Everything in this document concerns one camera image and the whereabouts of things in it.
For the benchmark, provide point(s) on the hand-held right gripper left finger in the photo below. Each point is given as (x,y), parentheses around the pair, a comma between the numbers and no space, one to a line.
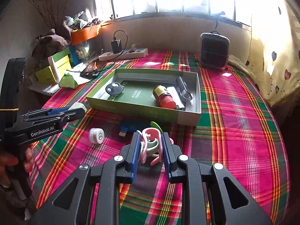
(136,159)

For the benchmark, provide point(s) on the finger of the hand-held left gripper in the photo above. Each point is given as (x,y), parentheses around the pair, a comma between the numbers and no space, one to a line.
(58,110)
(70,116)

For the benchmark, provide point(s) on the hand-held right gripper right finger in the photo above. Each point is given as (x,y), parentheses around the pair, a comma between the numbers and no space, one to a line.
(166,159)

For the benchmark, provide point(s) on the white charger adapter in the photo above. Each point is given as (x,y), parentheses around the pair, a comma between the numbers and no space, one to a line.
(78,106)

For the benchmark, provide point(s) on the blue translucent usb device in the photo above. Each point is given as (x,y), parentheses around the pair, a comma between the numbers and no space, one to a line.
(131,125)

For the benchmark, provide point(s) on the black round key fob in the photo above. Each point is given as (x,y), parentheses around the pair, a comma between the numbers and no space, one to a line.
(114,89)

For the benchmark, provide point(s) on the green cardboard box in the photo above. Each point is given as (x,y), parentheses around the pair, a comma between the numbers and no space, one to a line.
(140,93)

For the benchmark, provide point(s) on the red capped brown bottle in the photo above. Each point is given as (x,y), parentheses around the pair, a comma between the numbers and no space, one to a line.
(160,92)

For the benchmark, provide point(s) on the silver rectangular lighter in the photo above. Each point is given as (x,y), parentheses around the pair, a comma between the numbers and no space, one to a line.
(174,92)

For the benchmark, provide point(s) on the bike light with clear lens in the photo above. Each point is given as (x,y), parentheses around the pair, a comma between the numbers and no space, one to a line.
(181,84)

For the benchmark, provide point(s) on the person's left hand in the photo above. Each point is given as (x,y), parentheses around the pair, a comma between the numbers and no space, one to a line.
(29,159)

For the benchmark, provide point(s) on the white paper sheets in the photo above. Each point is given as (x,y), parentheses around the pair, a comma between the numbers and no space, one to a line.
(44,88)

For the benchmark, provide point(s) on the light green pouch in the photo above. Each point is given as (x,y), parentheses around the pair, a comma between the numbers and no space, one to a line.
(68,82)

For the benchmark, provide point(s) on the white flat box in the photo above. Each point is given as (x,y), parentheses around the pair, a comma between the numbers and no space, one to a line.
(54,70)

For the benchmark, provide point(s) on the green upright box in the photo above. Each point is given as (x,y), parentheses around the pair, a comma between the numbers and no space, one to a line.
(63,61)

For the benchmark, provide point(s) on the black smartphone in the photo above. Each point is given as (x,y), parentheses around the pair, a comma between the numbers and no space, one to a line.
(93,69)

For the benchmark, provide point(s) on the brown checked cloth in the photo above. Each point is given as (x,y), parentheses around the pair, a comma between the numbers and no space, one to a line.
(51,42)

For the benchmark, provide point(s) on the teal printed box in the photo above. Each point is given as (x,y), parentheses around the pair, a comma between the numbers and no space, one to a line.
(76,55)

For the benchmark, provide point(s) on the clear glass tank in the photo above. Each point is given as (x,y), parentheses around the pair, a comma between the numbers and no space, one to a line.
(91,49)

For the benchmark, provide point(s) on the dry flower twigs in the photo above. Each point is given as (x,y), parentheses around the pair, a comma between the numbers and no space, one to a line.
(50,23)

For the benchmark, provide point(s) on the pink green plaid blanket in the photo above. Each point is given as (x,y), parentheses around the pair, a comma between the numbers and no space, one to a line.
(234,121)

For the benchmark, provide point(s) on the orange planter box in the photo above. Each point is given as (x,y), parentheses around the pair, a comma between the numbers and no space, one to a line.
(84,35)

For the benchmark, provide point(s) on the black charger plug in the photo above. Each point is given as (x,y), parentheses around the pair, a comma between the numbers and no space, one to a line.
(116,46)

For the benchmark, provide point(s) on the potted succulent plants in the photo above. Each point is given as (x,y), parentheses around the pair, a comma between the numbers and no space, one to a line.
(77,21)

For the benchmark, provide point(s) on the white power strip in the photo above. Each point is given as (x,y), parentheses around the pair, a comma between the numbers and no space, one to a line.
(138,52)

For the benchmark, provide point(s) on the white plug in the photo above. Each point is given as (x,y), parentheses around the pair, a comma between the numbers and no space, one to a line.
(134,47)

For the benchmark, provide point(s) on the black speaker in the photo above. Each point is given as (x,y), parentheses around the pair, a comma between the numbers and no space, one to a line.
(214,49)

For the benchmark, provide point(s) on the cream heart print curtain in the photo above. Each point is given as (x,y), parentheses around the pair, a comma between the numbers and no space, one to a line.
(269,51)

